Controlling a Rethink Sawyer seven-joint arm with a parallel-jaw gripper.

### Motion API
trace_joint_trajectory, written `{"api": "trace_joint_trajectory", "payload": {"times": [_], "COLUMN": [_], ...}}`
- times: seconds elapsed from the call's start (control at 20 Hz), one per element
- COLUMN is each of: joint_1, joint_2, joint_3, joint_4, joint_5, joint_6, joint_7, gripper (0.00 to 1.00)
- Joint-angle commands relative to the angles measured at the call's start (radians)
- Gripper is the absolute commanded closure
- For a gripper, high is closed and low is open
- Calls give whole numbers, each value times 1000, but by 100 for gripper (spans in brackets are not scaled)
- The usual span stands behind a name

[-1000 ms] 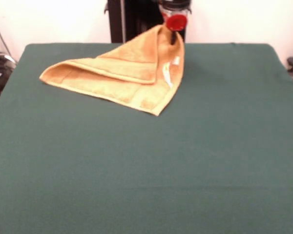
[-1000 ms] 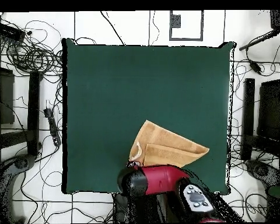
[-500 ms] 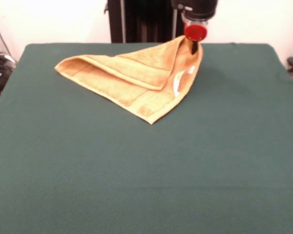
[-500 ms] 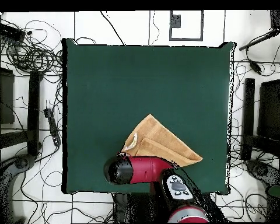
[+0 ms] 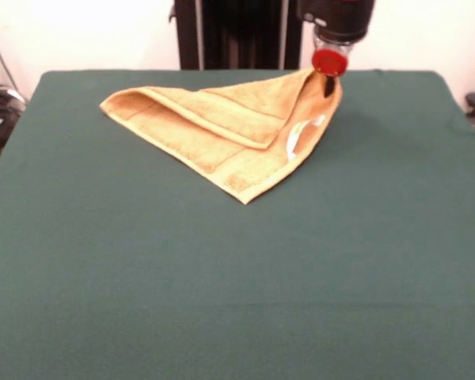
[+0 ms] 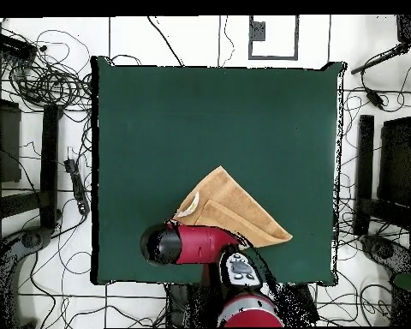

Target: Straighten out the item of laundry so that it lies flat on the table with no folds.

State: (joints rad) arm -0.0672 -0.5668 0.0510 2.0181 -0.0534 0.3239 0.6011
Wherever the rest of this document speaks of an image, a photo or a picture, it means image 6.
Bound tan terry towel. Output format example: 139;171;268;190
172;164;294;248

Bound dark green table cloth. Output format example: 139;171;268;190
89;55;346;287

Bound black power strip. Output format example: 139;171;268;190
63;158;91;216

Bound black rectangular box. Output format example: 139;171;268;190
280;283;320;326

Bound black power adapter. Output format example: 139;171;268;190
364;87;386;111

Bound black stand pole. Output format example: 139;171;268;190
349;41;411;75

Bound black rectangular device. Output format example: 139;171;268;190
0;32;38;62

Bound black pedestal column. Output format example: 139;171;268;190
164;283;227;329

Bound long black cable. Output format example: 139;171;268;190
146;15;185;67

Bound tangled black cables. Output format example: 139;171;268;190
6;28;93;114

